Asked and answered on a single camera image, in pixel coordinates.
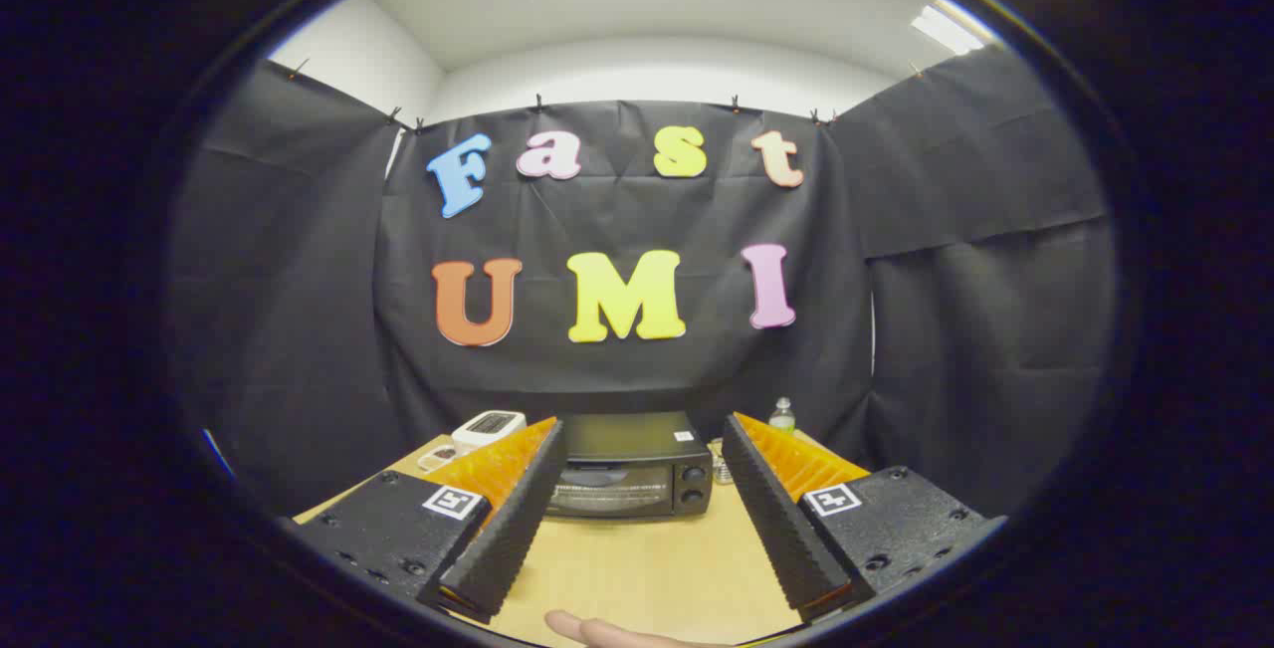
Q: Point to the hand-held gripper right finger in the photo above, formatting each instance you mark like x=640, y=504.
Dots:
x=781, y=529

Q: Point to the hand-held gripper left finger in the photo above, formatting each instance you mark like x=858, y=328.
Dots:
x=518, y=529

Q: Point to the black toaster oven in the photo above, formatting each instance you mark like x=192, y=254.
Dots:
x=637, y=449

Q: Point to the white pop-up toaster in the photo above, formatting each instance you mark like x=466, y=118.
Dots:
x=488, y=426

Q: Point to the small white dish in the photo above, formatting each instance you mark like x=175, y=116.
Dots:
x=440, y=455

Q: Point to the green label drink bottle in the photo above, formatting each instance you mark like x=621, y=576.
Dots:
x=782, y=417

